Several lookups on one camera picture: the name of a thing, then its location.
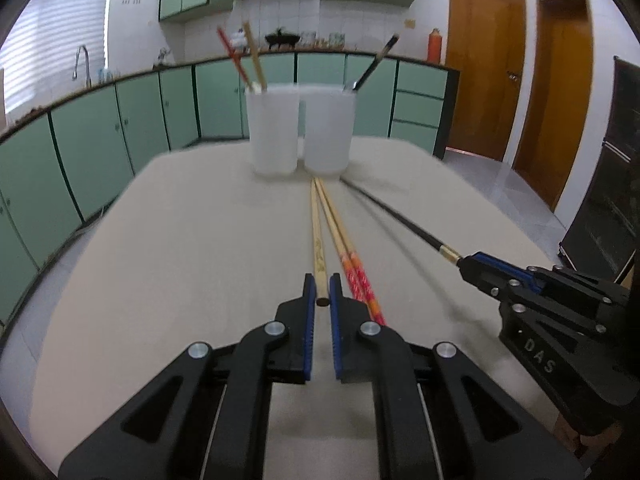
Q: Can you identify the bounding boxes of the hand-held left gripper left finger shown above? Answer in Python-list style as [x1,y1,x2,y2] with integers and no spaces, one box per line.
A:
[59,272,318,480]

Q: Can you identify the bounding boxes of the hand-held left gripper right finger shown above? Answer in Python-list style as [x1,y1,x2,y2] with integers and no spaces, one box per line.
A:
[328,272,586,480]

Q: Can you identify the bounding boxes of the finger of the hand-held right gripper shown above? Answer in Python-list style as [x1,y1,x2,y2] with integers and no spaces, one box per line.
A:
[469,253,630,306]
[458,257,531,308]

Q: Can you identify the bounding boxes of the orange-ended wooden chopstick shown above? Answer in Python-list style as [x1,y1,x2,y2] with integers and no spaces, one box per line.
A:
[319,177,387,327]
[315,177,376,322]

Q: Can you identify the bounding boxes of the printed light wooden chopstick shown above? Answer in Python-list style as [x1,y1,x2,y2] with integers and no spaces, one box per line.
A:
[310,179,331,307]

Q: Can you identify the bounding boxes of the black chopstick with gold band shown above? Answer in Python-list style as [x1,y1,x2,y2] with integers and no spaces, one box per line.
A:
[341,176,464,264]

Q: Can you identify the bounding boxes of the white double utensil holder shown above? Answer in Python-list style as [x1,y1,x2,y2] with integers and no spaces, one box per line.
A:
[245,85,357,177]

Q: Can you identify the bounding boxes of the dark chopstick with patterned end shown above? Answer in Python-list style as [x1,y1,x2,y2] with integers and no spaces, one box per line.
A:
[352,34,400,92]

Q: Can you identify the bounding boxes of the red-ended light wooden chopstick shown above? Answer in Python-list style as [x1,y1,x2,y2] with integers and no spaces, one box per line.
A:
[216,27,256,90]

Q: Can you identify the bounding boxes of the person's right hand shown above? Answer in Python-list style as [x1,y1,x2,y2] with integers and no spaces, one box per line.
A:
[554,410,623,461]

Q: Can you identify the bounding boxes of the green drawer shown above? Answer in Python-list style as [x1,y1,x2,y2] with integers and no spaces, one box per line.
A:
[394,91,446,126]
[397,61,449,99]
[390,121,441,154]

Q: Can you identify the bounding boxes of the plain wooden door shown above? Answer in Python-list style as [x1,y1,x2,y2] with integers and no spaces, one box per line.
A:
[514,0,594,212]

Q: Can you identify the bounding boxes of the red thermos flask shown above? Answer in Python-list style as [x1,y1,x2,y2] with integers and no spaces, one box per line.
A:
[427,28,445,65]

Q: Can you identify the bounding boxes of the green base cabinets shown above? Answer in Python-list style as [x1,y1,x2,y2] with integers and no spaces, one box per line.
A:
[0,52,461,333]

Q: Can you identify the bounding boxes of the black wok with lid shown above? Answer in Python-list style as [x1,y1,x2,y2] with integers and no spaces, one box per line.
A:
[265,30,301,51]

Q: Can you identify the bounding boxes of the chrome kitchen faucet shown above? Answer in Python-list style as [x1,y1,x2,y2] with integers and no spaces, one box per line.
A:
[73,45,93,89]

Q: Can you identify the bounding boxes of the white window blind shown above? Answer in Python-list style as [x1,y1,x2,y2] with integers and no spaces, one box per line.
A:
[0,0,113,113]

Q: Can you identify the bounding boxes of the wooden door with handle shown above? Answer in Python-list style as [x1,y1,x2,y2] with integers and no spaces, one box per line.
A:
[445,0,527,162]

